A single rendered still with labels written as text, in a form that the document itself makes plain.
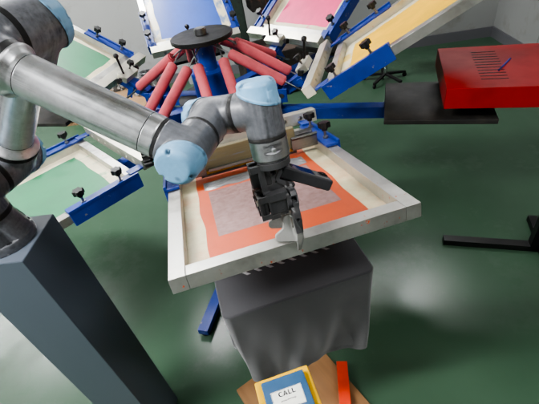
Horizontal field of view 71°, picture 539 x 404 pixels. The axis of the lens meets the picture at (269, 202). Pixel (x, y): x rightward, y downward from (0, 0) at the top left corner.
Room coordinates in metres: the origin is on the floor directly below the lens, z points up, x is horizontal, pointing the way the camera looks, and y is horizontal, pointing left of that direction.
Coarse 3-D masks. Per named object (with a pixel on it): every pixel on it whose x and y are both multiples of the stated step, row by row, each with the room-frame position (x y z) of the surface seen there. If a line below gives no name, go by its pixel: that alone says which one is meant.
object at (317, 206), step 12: (312, 168) 1.01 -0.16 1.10; (300, 192) 0.86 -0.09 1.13; (312, 192) 0.85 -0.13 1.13; (324, 192) 0.83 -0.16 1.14; (336, 192) 0.82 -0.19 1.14; (348, 192) 0.80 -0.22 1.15; (300, 204) 0.79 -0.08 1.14; (312, 204) 0.78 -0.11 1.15; (324, 204) 0.76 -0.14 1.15; (336, 204) 0.75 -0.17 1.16; (348, 204) 0.74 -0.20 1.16; (360, 204) 0.72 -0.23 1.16; (312, 216) 0.71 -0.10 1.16; (324, 216) 0.70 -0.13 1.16; (336, 216) 0.69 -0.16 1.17
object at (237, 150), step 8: (288, 128) 1.19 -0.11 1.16; (288, 136) 1.18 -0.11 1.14; (224, 144) 1.16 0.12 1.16; (232, 144) 1.15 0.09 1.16; (240, 144) 1.15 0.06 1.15; (248, 144) 1.16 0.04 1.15; (216, 152) 1.14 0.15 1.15; (224, 152) 1.14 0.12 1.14; (232, 152) 1.14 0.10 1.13; (240, 152) 1.15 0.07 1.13; (248, 152) 1.15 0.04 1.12; (208, 160) 1.13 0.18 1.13; (216, 160) 1.13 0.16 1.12; (224, 160) 1.13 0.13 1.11; (232, 160) 1.14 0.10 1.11
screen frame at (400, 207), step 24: (360, 168) 0.87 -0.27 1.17; (168, 192) 0.99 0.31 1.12; (384, 192) 0.71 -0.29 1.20; (168, 216) 0.82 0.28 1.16; (360, 216) 0.62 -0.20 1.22; (384, 216) 0.61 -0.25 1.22; (408, 216) 0.62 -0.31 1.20; (168, 240) 0.69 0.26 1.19; (312, 240) 0.58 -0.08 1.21; (336, 240) 0.59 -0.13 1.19; (168, 264) 0.59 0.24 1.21; (192, 264) 0.57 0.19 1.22; (216, 264) 0.55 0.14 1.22; (240, 264) 0.55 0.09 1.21; (264, 264) 0.56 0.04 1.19; (192, 288) 0.53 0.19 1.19
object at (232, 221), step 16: (224, 176) 1.11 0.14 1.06; (208, 192) 1.00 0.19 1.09; (224, 192) 0.97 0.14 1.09; (240, 192) 0.95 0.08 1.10; (208, 208) 0.89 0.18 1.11; (224, 208) 0.86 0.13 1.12; (240, 208) 0.84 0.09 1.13; (256, 208) 0.82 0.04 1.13; (208, 224) 0.79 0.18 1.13; (224, 224) 0.77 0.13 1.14; (240, 224) 0.75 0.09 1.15; (256, 224) 0.73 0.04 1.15; (208, 240) 0.71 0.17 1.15; (224, 240) 0.69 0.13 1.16; (240, 240) 0.67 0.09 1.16; (256, 240) 0.66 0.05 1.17
